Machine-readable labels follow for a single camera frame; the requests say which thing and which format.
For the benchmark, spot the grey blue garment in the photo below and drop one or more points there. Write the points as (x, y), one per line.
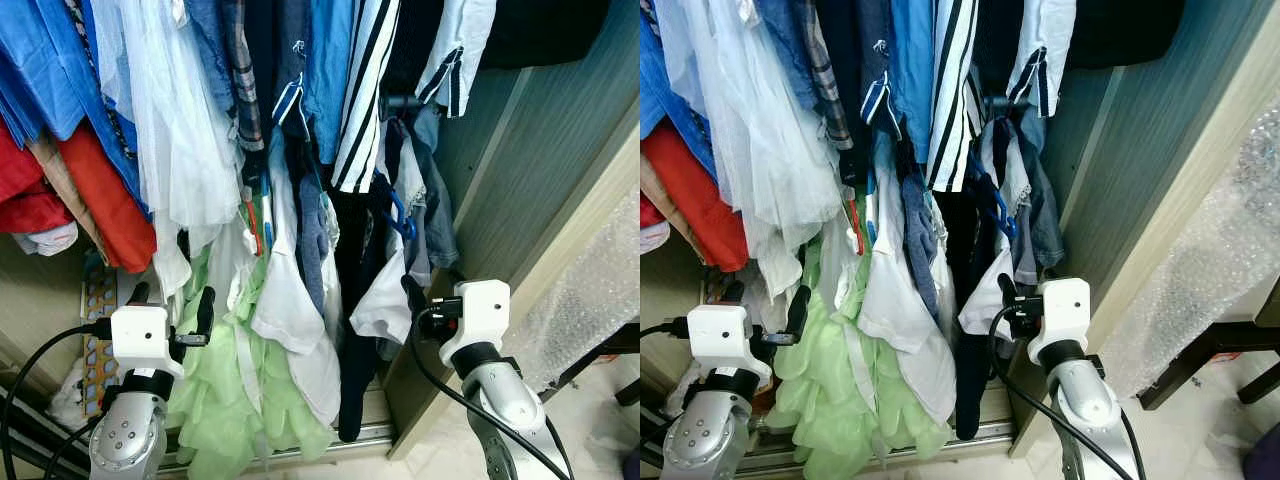
(313, 240)
(918, 240)

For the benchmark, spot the small white cloth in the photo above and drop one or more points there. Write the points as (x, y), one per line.
(653, 238)
(48, 240)

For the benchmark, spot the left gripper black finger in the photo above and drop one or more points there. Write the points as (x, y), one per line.
(733, 295)
(205, 310)
(798, 310)
(139, 295)

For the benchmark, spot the bright blue shirt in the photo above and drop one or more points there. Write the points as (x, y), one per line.
(912, 70)
(328, 70)

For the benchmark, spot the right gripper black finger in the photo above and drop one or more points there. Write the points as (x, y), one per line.
(1007, 290)
(415, 296)

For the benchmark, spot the light green garment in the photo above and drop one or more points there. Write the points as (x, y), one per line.
(830, 390)
(230, 400)

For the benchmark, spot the black white striped shirt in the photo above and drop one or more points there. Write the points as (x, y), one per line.
(952, 90)
(365, 90)

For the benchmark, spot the dark wooden table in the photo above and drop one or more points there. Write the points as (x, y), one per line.
(1215, 345)
(622, 340)

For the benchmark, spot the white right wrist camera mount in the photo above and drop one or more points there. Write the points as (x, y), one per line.
(480, 310)
(1065, 305)

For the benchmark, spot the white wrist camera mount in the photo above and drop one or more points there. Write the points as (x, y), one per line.
(480, 310)
(1065, 305)
(720, 335)
(140, 335)

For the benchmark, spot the white shirt navy cuff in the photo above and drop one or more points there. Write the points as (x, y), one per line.
(1045, 40)
(460, 40)

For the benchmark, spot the metal sliding door rail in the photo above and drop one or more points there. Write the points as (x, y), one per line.
(370, 433)
(990, 432)

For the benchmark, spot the red folded cloth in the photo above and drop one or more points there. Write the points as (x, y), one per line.
(652, 210)
(20, 180)

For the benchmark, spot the orange red garment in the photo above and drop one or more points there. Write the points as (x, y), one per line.
(700, 200)
(110, 220)

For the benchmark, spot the dark navy trousers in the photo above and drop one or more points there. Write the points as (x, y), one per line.
(360, 300)
(968, 300)

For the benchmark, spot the navy garment white trim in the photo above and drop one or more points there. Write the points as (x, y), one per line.
(865, 50)
(280, 50)

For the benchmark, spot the black fabric bundle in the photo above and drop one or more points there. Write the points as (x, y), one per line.
(545, 30)
(1125, 30)

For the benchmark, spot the bubble wrap sheet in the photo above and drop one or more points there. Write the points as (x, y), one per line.
(590, 290)
(1200, 270)

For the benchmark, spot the beige folded cloth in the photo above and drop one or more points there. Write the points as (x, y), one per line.
(665, 205)
(62, 185)

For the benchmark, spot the colourful patterned board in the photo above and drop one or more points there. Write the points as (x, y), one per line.
(98, 300)

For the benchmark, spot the white lace cloth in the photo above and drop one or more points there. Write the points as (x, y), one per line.
(385, 300)
(985, 290)

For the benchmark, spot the blue jeans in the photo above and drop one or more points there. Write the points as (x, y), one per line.
(440, 210)
(1047, 210)

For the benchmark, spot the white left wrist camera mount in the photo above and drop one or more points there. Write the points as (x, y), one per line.
(720, 335)
(140, 335)

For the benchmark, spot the denim blue shirt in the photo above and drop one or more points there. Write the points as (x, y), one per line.
(208, 40)
(785, 45)

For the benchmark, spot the plaid shirt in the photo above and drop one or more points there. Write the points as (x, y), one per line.
(240, 70)
(825, 70)

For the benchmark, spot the blue plastic hanger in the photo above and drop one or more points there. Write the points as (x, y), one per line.
(400, 215)
(995, 205)

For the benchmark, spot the grey wooden wardrobe panel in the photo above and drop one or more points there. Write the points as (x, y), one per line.
(520, 130)
(1130, 150)

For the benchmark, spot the white mesh garment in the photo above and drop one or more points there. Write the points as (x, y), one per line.
(770, 140)
(180, 130)

